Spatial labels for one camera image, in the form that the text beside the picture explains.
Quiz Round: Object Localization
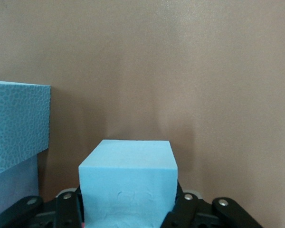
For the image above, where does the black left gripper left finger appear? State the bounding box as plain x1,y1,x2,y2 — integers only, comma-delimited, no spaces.
0,186,85,228

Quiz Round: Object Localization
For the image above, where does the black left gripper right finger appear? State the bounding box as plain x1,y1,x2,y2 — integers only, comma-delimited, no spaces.
160,180,264,228

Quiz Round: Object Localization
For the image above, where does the blue foam block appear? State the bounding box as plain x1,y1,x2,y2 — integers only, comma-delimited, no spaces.
78,139,179,228
0,80,52,216

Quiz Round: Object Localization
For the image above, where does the brown table cover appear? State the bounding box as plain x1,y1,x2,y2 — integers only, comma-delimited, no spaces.
0,0,285,228

